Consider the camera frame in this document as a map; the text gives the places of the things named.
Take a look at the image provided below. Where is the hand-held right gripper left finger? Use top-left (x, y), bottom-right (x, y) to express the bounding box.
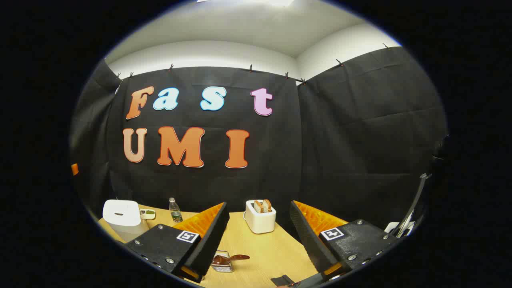
top-left (126, 202), bottom-right (230, 283)

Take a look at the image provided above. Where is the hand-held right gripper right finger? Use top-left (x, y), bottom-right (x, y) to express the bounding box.
top-left (290, 200), bottom-right (399, 280)

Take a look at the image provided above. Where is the brown wooden spoon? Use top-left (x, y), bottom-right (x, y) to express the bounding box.
top-left (212, 254), bottom-right (250, 266)

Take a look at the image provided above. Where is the glass chopstick holder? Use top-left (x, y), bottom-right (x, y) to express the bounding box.
top-left (211, 250), bottom-right (235, 273)

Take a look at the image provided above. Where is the white rice cooker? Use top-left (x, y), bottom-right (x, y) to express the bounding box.
top-left (103, 199), bottom-right (149, 243)

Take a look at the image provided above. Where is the clear plastic bottle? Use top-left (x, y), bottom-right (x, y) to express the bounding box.
top-left (169, 197), bottom-right (183, 223)

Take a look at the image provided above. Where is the small black box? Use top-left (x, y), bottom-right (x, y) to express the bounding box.
top-left (271, 275), bottom-right (297, 288)

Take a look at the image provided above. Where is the white toaster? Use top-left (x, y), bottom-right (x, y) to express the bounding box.
top-left (244, 199), bottom-right (277, 234)

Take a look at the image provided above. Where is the black backdrop cloth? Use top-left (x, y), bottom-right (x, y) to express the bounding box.
top-left (70, 46), bottom-right (448, 240)

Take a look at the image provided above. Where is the white sheet beside stand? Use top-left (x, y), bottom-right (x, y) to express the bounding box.
top-left (384, 221), bottom-right (414, 236)

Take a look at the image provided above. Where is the grey metal stand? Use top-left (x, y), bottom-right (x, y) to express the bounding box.
top-left (394, 173), bottom-right (432, 237)

